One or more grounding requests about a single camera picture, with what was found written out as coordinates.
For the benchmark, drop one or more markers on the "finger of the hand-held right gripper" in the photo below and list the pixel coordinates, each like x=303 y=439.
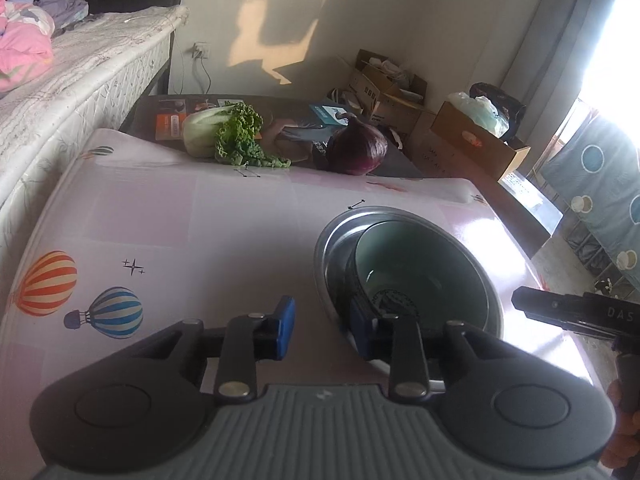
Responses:
x=540 y=305

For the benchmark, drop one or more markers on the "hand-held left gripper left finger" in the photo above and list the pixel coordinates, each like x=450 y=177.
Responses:
x=286 y=327

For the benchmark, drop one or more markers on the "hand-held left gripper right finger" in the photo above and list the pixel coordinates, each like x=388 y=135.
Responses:
x=357 y=325

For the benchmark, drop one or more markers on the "steel bowl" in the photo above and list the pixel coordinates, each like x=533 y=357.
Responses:
x=332 y=250

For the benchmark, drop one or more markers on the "teal ceramic bowl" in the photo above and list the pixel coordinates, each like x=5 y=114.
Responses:
x=425 y=260

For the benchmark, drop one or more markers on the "person's right hand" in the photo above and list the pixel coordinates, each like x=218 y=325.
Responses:
x=625 y=440

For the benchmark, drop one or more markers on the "white carton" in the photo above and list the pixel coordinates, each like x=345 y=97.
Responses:
x=530 y=200

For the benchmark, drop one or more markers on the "blue circle-print cloth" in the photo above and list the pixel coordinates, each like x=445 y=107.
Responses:
x=600 y=185

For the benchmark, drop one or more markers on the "long cardboard box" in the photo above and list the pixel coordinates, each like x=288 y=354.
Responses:
x=480 y=152

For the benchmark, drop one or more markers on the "purple cabbage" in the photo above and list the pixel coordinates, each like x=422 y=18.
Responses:
x=357 y=147

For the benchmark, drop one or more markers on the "white plastic bag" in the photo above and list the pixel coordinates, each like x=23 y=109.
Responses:
x=480 y=112

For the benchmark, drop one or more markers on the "green leafy cabbage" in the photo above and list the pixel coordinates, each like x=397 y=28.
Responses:
x=225 y=132

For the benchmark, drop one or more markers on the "black plastic bag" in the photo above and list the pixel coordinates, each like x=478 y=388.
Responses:
x=507 y=102

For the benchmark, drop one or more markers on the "small blue box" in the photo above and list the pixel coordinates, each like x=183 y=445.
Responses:
x=327 y=114

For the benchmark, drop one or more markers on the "orange card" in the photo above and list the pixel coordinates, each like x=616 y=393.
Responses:
x=171 y=126

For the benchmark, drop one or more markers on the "open-flap cardboard box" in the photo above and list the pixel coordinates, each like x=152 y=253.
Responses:
x=385 y=95

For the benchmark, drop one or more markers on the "dark side table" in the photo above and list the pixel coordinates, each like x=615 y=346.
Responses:
x=145 y=110

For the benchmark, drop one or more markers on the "white quilted mattress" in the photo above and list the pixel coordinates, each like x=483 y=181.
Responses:
x=75 y=85

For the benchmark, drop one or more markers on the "pink blanket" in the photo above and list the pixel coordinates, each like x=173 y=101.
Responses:
x=22 y=45

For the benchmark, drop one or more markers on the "lavender cloth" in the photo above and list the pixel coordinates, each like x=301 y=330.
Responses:
x=65 y=10

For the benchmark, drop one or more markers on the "wall socket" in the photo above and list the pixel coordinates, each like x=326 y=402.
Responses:
x=201 y=51

